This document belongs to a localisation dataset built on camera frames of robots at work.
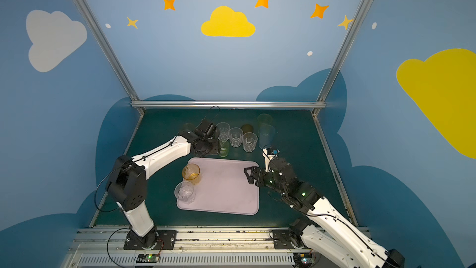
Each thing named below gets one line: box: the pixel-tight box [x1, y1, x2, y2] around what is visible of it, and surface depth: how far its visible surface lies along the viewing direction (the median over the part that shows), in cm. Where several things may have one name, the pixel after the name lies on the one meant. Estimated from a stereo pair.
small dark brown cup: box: [241, 123, 254, 134], surface depth 107 cm
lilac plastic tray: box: [176, 157, 260, 216], surface depth 89 cm
